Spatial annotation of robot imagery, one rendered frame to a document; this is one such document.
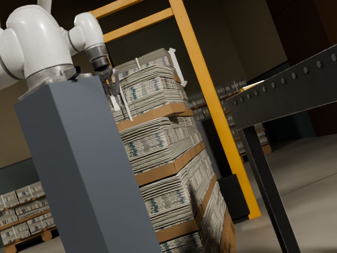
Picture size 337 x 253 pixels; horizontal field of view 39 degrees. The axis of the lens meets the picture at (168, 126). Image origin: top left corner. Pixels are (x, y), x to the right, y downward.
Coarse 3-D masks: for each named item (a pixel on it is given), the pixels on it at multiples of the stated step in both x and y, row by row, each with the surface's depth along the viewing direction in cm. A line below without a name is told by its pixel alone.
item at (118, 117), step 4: (108, 84) 213; (104, 88) 214; (108, 100) 213; (112, 104) 213; (112, 108) 213; (120, 108) 212; (112, 112) 213; (116, 112) 213; (120, 112) 212; (116, 116) 212; (120, 116) 212; (116, 120) 213; (120, 120) 213
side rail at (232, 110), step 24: (336, 48) 104; (288, 72) 127; (312, 72) 117; (336, 72) 107; (240, 96) 164; (264, 96) 146; (288, 96) 132; (312, 96) 120; (336, 96) 110; (240, 120) 171; (264, 120) 152
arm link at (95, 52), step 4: (96, 44) 204; (100, 44) 205; (104, 44) 207; (88, 48) 204; (92, 48) 204; (96, 48) 204; (100, 48) 204; (104, 48) 206; (88, 52) 205; (92, 52) 204; (96, 52) 204; (100, 52) 204; (104, 52) 205; (88, 56) 206; (92, 56) 204; (96, 56) 204; (100, 56) 205; (104, 56) 206; (92, 60) 206
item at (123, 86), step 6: (114, 84) 213; (120, 84) 212; (126, 90) 211; (120, 96) 212; (126, 96) 212; (120, 102) 213; (126, 102) 212; (132, 108) 211; (126, 114) 211; (132, 114) 211
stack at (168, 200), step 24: (168, 120) 207; (144, 144) 184; (168, 144) 186; (192, 144) 266; (144, 168) 184; (192, 168) 227; (144, 192) 184; (168, 192) 183; (192, 192) 200; (216, 192) 291; (168, 216) 183; (192, 216) 182; (216, 216) 250; (168, 240) 185; (192, 240) 182; (216, 240) 219
